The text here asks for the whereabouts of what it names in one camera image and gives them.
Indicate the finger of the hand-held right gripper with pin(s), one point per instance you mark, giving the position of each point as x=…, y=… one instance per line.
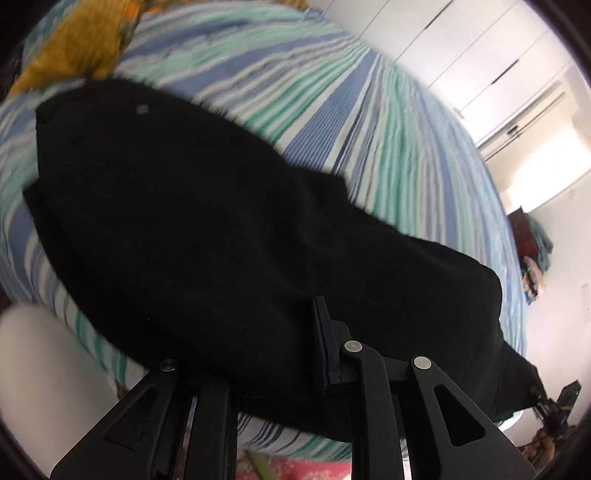
x=539, y=398

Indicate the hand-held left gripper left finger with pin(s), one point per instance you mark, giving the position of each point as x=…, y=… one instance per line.
x=212, y=415

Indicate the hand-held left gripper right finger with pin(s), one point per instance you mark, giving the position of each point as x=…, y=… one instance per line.
x=323, y=350

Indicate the black pants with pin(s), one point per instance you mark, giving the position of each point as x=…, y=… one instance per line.
x=207, y=230

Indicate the green flat object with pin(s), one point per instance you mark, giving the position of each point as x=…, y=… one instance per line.
x=261, y=468

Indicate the red patterned rug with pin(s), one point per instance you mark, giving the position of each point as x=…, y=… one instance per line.
x=300, y=468

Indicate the pile of clothes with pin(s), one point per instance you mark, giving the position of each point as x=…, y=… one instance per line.
x=538, y=267

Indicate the dark wooden cabinet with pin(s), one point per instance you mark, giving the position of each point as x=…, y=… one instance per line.
x=521, y=230

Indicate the white bed base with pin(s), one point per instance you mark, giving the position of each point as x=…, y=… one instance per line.
x=41, y=369

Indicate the striped bedspread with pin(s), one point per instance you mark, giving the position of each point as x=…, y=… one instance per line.
x=323, y=92

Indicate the white wardrobe doors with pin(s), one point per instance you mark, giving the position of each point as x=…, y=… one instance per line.
x=461, y=55

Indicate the yellow floral blanket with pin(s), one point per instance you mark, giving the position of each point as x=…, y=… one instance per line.
x=69, y=41

